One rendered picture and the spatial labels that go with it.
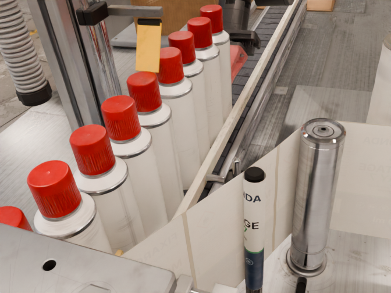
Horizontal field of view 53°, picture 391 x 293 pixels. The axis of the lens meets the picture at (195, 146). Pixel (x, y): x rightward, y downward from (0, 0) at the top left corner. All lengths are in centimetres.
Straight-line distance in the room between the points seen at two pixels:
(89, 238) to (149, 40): 24
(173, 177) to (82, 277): 32
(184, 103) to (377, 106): 25
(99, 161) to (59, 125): 54
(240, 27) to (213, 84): 15
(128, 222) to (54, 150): 44
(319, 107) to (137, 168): 43
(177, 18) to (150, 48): 69
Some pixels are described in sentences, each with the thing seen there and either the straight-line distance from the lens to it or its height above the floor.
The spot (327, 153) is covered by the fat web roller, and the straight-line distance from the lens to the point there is 35.
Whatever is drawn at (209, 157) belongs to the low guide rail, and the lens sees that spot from 56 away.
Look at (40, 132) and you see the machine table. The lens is 88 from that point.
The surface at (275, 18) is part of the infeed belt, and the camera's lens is 115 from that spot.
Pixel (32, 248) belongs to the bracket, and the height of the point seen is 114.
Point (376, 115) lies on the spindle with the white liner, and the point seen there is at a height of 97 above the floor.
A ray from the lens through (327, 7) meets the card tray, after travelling 138.
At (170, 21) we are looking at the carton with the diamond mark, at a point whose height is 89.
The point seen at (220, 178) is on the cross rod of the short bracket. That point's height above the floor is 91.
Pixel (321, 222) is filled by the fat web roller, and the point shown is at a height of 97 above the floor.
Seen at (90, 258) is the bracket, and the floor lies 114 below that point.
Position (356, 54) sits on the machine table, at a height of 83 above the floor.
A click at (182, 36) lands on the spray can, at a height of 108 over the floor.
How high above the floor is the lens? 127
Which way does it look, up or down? 37 degrees down
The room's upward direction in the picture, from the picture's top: 6 degrees counter-clockwise
